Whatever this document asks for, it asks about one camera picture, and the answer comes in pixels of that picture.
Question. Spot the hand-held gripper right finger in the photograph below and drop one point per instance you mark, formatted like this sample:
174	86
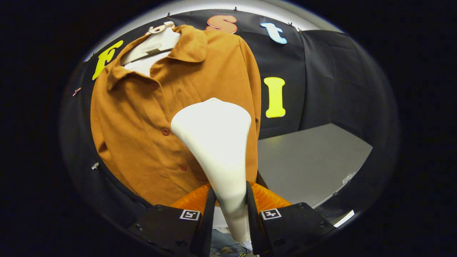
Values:
251	221

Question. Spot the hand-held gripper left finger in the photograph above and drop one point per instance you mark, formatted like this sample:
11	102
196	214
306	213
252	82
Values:
209	221

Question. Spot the white garment steamer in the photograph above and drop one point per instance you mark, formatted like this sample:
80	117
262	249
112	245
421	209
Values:
214	135

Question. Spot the orange button-up shirt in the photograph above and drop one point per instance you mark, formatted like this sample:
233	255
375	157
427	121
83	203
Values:
135	125

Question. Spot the silver backdrop clip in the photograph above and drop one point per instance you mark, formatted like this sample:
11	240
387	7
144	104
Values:
95	165

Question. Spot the copper backdrop clip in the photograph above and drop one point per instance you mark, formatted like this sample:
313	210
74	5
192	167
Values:
76	91

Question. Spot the white mannequin torso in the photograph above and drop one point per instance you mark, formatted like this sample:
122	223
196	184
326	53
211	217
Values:
157	43

